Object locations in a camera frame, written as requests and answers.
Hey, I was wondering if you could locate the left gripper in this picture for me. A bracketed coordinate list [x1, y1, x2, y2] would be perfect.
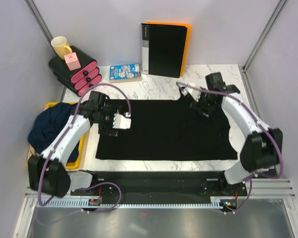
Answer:
[94, 105, 122, 135]

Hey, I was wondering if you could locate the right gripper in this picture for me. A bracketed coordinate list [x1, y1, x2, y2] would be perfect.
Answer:
[190, 86, 217, 118]

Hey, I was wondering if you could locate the blue paperback book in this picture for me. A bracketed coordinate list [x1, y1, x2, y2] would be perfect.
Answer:
[109, 63, 142, 83]

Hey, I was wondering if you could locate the black t-shirt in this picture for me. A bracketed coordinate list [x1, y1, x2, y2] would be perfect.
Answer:
[95, 96, 237, 161]

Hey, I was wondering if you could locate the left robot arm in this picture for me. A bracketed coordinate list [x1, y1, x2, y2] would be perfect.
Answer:
[28, 91, 131, 198]

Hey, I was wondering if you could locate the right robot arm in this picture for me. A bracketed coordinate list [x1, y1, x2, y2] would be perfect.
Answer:
[183, 72, 283, 195]

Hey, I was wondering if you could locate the pink drawer unit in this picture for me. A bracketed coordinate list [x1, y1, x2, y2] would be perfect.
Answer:
[49, 46, 102, 97]

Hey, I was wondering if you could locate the yellow plastic bin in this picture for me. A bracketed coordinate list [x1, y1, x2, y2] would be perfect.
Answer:
[44, 102, 87, 170]

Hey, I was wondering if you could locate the navy blue t-shirt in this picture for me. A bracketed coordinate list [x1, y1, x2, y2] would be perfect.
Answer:
[28, 103, 76, 154]

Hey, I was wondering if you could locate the pink cube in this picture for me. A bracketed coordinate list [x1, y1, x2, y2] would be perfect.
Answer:
[64, 52, 81, 71]

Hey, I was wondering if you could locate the black and orange file folder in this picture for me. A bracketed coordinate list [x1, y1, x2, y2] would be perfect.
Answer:
[141, 21, 192, 78]

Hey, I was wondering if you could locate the beige t-shirt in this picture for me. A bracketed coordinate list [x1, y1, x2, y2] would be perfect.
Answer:
[27, 145, 40, 159]

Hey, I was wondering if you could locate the yellow mug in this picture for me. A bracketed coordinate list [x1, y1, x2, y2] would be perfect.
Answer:
[51, 36, 73, 60]

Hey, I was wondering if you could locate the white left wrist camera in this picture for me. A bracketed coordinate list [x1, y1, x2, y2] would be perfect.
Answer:
[113, 112, 131, 129]

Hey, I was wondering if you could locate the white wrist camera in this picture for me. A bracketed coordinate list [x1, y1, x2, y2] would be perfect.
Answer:
[113, 112, 131, 129]
[180, 83, 201, 102]

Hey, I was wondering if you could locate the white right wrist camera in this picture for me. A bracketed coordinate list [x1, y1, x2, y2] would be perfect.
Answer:
[180, 83, 201, 102]

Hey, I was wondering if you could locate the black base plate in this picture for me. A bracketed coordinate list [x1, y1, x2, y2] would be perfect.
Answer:
[69, 170, 280, 198]

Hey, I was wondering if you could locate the grey cable duct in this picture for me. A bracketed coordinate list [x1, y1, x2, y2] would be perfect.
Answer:
[36, 197, 238, 209]

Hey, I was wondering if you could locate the aluminium frame rail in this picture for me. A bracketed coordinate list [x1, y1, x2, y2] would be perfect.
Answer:
[24, 177, 295, 199]

